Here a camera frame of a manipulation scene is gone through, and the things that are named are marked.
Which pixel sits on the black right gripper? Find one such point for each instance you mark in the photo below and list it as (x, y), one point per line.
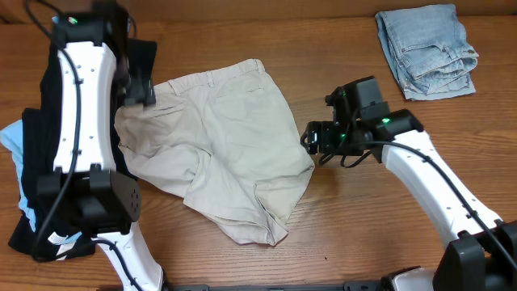
(327, 146)

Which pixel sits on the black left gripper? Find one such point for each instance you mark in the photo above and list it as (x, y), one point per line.
(144, 90)

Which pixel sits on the beige khaki shorts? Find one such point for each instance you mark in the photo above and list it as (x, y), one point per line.
(226, 142)

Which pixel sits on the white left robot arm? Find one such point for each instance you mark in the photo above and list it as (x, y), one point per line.
(103, 67)

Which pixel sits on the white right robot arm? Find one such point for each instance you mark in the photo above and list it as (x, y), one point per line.
(479, 246)

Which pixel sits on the folded light blue jeans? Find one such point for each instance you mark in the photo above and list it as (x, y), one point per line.
(427, 51)

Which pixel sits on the light blue garment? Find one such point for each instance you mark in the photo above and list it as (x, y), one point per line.
(33, 141)

